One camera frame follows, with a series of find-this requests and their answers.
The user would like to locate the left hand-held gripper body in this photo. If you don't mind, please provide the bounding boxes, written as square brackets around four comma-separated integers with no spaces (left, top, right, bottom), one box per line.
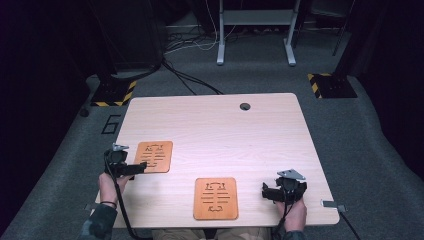
[103,143,134,178]

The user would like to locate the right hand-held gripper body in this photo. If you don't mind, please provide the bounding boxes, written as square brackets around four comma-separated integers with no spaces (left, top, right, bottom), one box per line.
[272,168,308,205]

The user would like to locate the slotted wooden board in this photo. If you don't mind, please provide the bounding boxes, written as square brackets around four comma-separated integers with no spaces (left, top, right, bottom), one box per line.
[133,140,174,174]
[192,177,240,221]

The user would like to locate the person's right hand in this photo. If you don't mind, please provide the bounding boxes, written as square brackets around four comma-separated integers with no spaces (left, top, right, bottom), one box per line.
[275,196,308,233]

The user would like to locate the person's left hand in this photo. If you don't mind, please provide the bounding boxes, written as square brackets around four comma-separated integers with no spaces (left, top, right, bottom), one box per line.
[97,171,134,205]

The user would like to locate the metal table edge clamp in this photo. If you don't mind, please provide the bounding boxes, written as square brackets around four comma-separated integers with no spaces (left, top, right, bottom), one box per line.
[320,198,348,214]

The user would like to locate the black striped stand base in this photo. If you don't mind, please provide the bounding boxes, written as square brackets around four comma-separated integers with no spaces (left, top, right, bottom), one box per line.
[306,72,359,100]
[90,74,138,108]

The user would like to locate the dark curtain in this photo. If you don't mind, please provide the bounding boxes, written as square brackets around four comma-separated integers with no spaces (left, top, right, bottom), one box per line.
[0,0,101,228]
[346,0,424,183]

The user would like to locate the black equipment case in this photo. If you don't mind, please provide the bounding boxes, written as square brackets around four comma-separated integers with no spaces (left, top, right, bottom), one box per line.
[99,0,169,72]

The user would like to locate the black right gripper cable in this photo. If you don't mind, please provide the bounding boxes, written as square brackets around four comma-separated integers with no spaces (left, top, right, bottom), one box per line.
[271,199,292,240]

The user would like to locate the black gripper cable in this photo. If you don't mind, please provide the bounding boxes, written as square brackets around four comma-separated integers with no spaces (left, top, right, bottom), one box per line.
[271,199,292,240]
[103,149,153,240]

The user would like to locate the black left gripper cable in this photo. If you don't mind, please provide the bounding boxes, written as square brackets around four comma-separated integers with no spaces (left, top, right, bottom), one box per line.
[103,149,153,240]

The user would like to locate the black clamp cable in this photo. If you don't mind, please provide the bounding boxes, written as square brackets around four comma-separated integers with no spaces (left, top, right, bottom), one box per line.
[338,211,362,240]

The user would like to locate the black floor cables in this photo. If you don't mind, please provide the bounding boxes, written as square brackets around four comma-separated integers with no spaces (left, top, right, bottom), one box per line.
[161,59,225,97]

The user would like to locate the white floor cables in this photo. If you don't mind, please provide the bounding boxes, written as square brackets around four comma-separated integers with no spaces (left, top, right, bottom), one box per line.
[164,0,238,56]

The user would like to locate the white metal desk frame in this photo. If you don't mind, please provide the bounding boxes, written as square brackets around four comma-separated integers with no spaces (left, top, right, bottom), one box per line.
[216,0,298,67]

